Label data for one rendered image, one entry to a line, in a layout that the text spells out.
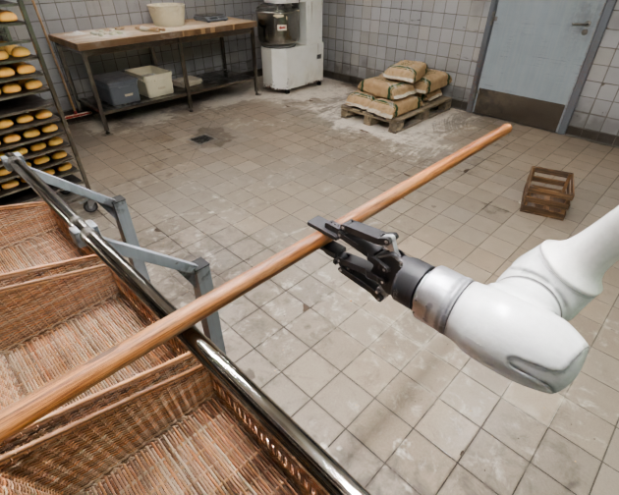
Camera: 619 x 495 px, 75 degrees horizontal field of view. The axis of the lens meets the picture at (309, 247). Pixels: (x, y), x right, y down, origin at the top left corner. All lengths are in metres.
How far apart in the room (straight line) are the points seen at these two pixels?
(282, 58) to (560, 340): 5.56
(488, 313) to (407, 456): 1.31
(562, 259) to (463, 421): 1.37
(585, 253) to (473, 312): 0.18
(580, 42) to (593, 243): 4.55
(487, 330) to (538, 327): 0.06
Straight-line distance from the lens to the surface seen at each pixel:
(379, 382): 1.98
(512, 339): 0.56
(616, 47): 5.12
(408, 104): 4.80
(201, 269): 1.06
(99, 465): 1.17
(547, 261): 0.67
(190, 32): 5.30
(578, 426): 2.16
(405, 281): 0.61
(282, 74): 5.95
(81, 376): 0.55
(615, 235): 0.64
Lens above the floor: 1.60
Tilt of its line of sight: 36 degrees down
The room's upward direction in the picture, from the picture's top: straight up
